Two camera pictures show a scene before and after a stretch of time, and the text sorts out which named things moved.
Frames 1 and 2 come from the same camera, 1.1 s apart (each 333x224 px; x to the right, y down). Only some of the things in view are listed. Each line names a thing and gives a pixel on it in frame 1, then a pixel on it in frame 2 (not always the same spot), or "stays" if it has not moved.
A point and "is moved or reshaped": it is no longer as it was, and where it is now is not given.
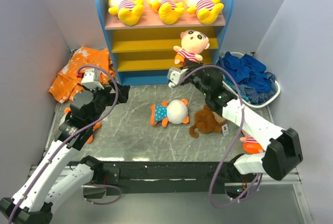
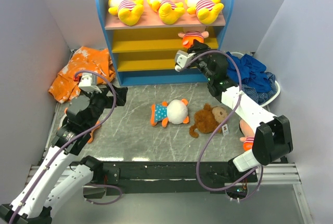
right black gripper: [189, 64] → [198, 47]
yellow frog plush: [124, 2] stays
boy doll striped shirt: [193, 42] is moved or reshaped
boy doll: [251, 145] stays
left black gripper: [106, 91] stays
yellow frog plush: [162, 0] stays
